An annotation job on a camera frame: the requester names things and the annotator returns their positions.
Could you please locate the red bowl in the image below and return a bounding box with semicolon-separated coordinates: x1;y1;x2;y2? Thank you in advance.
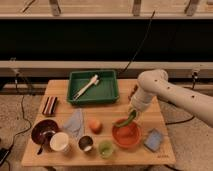
112;119;142;149

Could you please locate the blue cloth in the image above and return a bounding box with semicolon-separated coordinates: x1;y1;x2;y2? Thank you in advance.
62;108;84;140

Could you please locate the dark brown bowl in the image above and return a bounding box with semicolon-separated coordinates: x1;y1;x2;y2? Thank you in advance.
31;119;60;145

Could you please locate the blue sponge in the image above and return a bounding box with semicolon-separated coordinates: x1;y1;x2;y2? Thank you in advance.
144;129;163;152

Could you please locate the orange peach fruit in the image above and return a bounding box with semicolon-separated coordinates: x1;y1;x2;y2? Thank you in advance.
89;119;102;134

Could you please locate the black cable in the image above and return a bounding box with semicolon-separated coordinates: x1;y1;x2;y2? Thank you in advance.
117;9;157;77

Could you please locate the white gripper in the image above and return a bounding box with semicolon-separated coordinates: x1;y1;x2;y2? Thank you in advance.
128;90;152;121

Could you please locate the green plastic tray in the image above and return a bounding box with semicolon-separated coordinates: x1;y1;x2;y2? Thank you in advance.
67;70;119;105

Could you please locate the brown striped block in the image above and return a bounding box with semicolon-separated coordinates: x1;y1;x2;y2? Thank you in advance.
42;96;57;117

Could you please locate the white brush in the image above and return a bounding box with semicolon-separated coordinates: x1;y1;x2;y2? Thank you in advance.
73;74;99;100

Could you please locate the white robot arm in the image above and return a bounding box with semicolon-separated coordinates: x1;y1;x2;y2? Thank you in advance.
130;69;213;128

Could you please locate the small green cup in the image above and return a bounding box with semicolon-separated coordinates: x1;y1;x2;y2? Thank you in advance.
98;140;114;159

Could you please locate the dark grape bunch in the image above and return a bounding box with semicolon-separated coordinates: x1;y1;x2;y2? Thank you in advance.
128;85;138;101

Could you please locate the white cup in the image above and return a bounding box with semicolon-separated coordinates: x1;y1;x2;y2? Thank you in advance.
50;132;70;153

